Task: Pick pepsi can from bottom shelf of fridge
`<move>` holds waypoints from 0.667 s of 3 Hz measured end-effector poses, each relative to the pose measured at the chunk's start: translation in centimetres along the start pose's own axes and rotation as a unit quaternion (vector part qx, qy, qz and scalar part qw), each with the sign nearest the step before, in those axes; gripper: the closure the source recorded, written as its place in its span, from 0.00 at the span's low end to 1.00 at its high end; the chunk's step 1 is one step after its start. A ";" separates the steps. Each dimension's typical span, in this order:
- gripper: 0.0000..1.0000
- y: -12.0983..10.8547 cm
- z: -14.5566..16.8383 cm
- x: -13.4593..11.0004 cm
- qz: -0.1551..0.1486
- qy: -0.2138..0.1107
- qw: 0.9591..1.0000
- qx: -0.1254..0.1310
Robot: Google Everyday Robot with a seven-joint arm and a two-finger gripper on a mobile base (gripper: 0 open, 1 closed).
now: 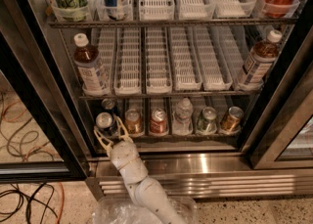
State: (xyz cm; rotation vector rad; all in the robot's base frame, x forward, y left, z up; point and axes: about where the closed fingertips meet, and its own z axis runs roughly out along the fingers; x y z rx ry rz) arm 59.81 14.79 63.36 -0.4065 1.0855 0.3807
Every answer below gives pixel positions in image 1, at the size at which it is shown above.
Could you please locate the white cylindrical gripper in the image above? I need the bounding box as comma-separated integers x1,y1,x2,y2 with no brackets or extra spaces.
94,115,148,184

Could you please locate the blue pepsi can front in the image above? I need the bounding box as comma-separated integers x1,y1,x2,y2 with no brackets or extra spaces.
96,112,117,136

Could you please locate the blue pepsi can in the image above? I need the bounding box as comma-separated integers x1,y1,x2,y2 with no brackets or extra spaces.
101,99,119,116
96,112,117,136

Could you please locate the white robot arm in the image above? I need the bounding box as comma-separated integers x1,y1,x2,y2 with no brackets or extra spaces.
94,116,187,224

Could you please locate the brown gold soda can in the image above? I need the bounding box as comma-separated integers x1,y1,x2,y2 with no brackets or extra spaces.
125,109,142,134

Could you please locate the blue pepsi can rear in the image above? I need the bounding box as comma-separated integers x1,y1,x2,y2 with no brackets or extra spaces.
101,99,119,116

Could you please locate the red soda can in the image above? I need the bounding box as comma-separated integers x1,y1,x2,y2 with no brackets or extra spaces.
150,109,167,136

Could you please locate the left glass fridge door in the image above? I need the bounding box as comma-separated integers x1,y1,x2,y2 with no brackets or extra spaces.
0,0,89,183

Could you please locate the glass fridge door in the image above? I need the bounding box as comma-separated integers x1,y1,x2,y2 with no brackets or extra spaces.
0,0,89,183
240,0,313,169

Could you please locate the green soda can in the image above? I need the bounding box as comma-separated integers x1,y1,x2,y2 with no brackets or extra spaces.
197,107,217,135

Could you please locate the orange gold soda can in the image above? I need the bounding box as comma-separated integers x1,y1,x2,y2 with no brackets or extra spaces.
220,106,244,134

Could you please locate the stainless steel fridge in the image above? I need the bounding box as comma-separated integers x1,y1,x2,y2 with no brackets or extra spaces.
0,0,313,202

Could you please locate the right glass fridge door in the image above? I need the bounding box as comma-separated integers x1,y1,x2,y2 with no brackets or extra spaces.
240,0,313,169

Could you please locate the clear water bottle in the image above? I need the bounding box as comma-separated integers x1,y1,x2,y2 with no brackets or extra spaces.
172,98,194,136

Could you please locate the clear plastic bin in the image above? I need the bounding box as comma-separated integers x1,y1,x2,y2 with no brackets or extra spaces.
92,197,199,224

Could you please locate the left tea bottle white cap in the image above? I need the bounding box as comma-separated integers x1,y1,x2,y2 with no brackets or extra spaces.
74,33,109,96

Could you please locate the tea bottle white cap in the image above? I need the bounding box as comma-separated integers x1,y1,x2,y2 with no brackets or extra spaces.
237,29,282,90
74,33,109,96

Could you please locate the right tea bottle white cap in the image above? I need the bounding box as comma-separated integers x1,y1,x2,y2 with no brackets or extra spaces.
237,29,282,90

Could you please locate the black cable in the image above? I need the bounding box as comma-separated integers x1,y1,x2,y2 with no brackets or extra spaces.
0,182,59,224

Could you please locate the top wire shelf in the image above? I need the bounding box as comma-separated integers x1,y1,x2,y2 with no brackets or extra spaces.
48,18,297,28

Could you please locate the wire shelf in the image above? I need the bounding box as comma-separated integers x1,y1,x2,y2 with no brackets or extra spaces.
79,90,261,101
48,18,297,28

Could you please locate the middle wire shelf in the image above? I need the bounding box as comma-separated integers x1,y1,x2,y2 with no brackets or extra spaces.
79,90,261,101

